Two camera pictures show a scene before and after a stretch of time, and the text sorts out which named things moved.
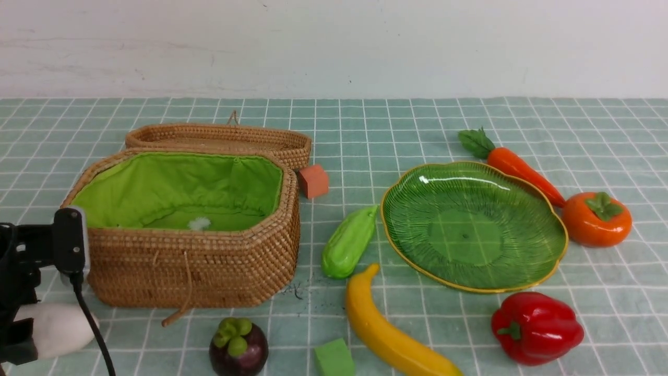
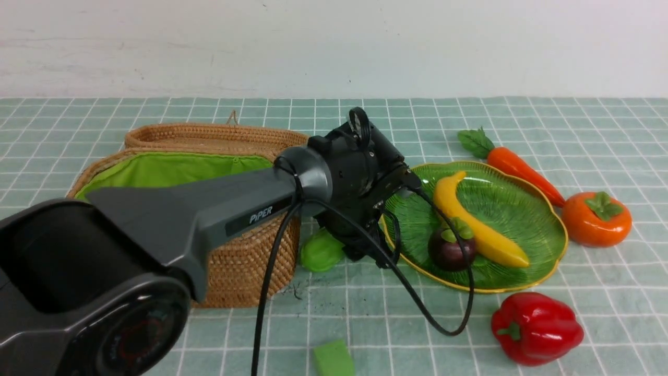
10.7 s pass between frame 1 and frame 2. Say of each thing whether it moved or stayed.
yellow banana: moved
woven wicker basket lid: stayed
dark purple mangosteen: moved
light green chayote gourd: moved
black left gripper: moved
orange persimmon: stayed
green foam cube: stayed
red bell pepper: stayed
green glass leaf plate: stayed
